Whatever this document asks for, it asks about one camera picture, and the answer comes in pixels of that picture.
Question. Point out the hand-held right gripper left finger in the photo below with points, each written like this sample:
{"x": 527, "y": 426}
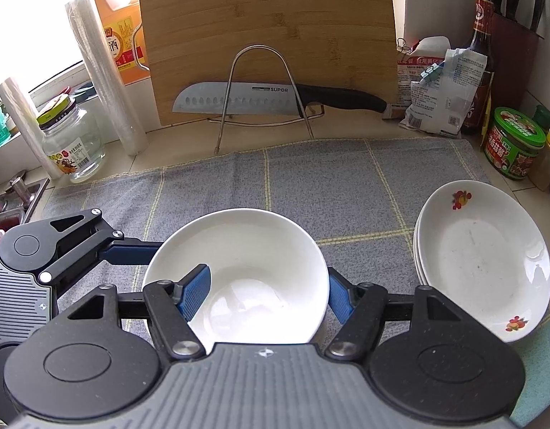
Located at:
{"x": 193, "y": 292}

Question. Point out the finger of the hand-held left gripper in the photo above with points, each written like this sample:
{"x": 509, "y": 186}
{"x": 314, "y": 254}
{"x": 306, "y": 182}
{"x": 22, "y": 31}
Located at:
{"x": 132, "y": 252}

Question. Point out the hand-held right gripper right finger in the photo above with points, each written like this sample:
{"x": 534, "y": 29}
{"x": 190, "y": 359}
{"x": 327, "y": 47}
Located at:
{"x": 342, "y": 295}

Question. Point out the white bowl pink flower print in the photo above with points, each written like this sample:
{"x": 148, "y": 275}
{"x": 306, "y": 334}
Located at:
{"x": 252, "y": 250}

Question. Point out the white flower print plate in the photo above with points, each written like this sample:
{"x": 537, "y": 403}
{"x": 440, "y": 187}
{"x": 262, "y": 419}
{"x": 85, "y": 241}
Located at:
{"x": 416, "y": 250}
{"x": 420, "y": 259}

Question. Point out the white plate with stained centre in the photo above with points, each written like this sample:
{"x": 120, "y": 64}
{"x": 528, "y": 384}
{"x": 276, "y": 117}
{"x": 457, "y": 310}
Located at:
{"x": 484, "y": 259}

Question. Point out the steel sink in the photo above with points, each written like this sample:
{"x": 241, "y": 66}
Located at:
{"x": 29, "y": 214}

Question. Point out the steel sink knob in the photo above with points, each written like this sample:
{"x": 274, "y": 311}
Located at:
{"x": 19, "y": 187}

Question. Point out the glass jar with green lid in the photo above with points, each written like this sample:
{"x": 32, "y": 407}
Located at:
{"x": 74, "y": 147}

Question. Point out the grey and teal checked mat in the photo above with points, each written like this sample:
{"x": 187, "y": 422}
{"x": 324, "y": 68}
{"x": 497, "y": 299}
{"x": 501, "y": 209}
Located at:
{"x": 301, "y": 178}

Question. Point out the short plastic wrap roll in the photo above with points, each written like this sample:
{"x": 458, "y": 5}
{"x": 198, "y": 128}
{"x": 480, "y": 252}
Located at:
{"x": 27, "y": 120}

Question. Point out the tall plastic wrap roll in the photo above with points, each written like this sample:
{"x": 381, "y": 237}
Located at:
{"x": 105, "y": 76}

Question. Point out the white and blue clipped bag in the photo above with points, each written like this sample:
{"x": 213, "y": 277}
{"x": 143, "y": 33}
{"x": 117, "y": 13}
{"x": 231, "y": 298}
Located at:
{"x": 449, "y": 98}

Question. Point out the orange cooking wine jug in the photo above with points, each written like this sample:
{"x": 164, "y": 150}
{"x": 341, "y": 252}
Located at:
{"x": 116, "y": 27}

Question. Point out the yellow packet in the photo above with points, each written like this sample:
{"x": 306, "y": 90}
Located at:
{"x": 486, "y": 120}

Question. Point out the green lid sauce jar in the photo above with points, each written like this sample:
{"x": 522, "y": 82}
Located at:
{"x": 514, "y": 147}

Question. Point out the yellow lid spice jar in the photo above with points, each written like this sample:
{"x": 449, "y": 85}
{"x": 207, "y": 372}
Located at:
{"x": 549, "y": 161}

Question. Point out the window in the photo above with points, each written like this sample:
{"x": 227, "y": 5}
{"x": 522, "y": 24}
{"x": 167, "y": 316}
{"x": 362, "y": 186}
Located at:
{"x": 29, "y": 18}

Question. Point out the white and red seasoning bag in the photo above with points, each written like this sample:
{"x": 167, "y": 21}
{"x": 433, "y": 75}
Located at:
{"x": 429, "y": 49}

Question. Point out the bamboo cutting board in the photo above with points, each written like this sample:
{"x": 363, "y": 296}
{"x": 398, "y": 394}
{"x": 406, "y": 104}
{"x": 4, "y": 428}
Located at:
{"x": 266, "y": 22}

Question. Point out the green cap bottle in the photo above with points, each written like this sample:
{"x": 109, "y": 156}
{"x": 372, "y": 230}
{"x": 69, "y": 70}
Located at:
{"x": 544, "y": 116}

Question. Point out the dark red knife block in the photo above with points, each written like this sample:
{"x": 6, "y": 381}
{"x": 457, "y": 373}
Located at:
{"x": 518, "y": 62}

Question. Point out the dark sauce bottle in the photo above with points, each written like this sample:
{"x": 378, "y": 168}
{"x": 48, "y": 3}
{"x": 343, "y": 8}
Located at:
{"x": 482, "y": 31}

